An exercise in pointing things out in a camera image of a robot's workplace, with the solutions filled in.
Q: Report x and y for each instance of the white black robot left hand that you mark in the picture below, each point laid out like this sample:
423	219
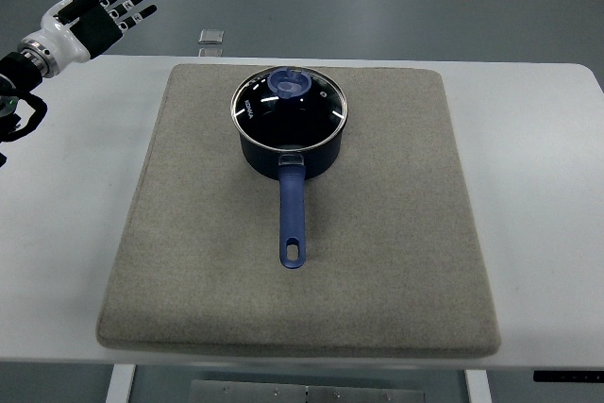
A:
76	31

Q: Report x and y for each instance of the glass pot lid blue knob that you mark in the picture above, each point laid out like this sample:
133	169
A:
288	107

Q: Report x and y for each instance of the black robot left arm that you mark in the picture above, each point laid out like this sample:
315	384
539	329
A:
21	73

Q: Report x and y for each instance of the metal floor plate far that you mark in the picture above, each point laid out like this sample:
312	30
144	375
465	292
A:
211	36

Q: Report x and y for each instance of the white table leg left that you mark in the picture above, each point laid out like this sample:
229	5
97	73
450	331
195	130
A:
120	383

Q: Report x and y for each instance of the white table leg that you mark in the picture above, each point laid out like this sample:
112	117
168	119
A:
120	383
478	387

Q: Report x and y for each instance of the metal plate under table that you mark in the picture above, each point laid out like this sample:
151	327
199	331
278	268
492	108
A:
235	391

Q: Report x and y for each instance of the beige fabric mat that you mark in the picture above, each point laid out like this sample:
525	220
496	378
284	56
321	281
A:
375	257

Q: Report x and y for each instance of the white table leg right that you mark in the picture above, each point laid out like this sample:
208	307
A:
478	387

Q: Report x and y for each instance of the black table control panel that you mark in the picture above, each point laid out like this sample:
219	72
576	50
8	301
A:
569	376

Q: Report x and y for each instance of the dark blue saucepan blue handle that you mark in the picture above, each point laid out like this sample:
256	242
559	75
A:
291	168

